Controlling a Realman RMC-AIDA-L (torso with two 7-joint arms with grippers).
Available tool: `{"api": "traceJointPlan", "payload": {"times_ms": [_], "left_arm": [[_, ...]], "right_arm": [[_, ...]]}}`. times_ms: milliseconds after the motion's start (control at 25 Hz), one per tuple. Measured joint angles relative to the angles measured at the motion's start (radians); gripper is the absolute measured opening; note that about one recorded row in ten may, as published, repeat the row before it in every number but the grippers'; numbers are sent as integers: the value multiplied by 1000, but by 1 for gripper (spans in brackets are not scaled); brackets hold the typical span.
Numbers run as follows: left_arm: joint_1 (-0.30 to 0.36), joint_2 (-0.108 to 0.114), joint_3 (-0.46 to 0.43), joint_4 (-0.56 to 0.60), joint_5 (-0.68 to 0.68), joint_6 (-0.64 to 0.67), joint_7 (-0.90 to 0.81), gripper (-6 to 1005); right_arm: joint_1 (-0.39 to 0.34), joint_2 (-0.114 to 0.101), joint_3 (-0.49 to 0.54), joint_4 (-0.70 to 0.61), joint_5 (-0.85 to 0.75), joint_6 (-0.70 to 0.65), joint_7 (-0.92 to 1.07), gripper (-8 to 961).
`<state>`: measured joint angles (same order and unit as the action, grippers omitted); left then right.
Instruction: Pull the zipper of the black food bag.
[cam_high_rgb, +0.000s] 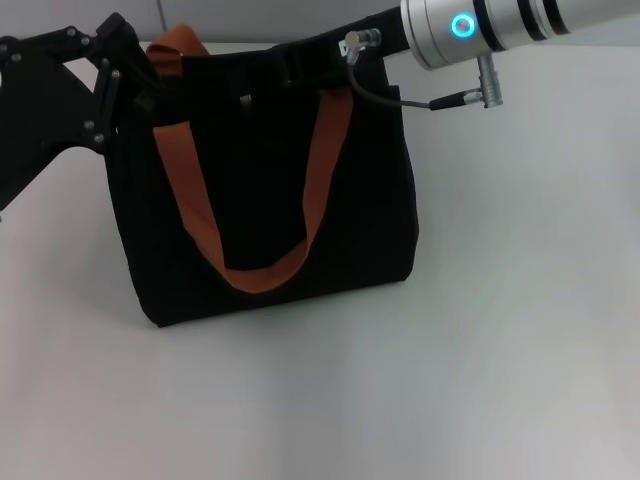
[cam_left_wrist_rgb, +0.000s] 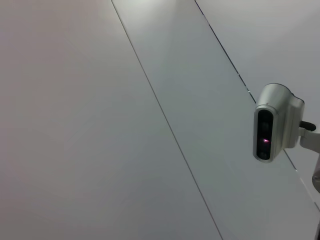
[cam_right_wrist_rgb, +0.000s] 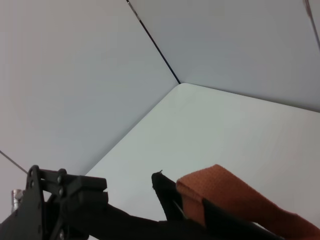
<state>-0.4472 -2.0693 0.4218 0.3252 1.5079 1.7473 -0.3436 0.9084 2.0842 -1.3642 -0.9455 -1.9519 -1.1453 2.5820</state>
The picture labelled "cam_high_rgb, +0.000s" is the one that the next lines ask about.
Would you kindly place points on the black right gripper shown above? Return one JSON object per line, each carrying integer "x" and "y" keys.
{"x": 390, "y": 40}

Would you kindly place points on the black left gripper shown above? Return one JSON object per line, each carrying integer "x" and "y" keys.
{"x": 30, "y": 115}

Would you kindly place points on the black fabric food bag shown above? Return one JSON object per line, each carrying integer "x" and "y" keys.
{"x": 260, "y": 200}

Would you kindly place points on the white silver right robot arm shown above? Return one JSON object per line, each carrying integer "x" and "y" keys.
{"x": 500, "y": 25}

